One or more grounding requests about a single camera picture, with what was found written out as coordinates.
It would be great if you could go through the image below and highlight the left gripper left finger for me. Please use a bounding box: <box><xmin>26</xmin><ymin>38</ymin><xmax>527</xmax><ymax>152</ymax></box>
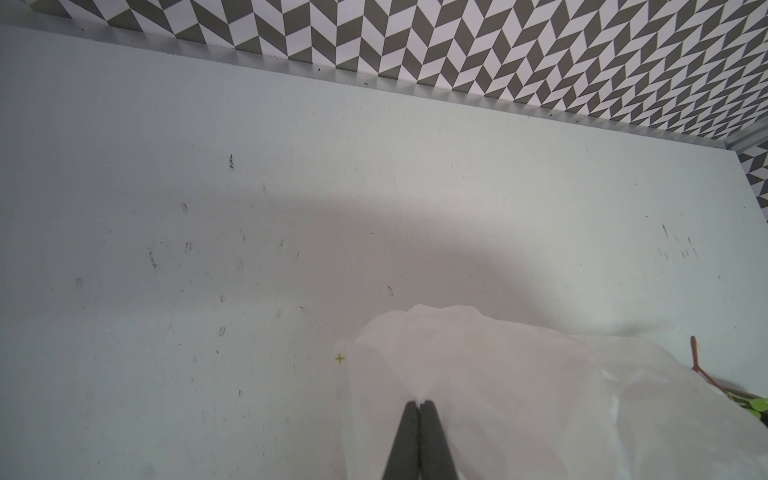
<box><xmin>382</xmin><ymin>401</ymin><xmax>420</xmax><ymax>480</ymax></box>

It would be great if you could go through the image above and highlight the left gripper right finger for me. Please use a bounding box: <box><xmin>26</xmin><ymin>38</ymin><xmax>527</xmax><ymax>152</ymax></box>
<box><xmin>419</xmin><ymin>400</ymin><xmax>459</xmax><ymax>480</ymax></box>

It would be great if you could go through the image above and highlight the white plastic bag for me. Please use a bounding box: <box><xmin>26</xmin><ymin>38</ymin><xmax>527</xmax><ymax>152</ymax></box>
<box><xmin>336</xmin><ymin>305</ymin><xmax>767</xmax><ymax>479</ymax></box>

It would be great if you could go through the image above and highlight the yellow fake pear with leaves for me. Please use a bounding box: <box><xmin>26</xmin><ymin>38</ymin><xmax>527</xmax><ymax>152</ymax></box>
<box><xmin>689</xmin><ymin>336</ymin><xmax>767</xmax><ymax>426</ymax></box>

